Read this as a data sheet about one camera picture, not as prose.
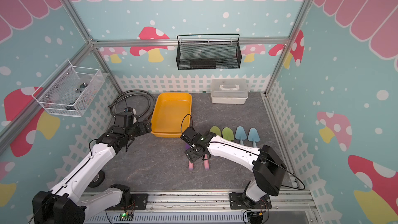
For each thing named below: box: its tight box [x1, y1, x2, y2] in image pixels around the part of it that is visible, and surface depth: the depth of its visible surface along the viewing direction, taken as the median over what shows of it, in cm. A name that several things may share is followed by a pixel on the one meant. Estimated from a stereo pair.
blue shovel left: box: [234, 126, 248, 146], surface depth 100 cm
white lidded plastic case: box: [210, 78, 249, 105], surface depth 111 cm
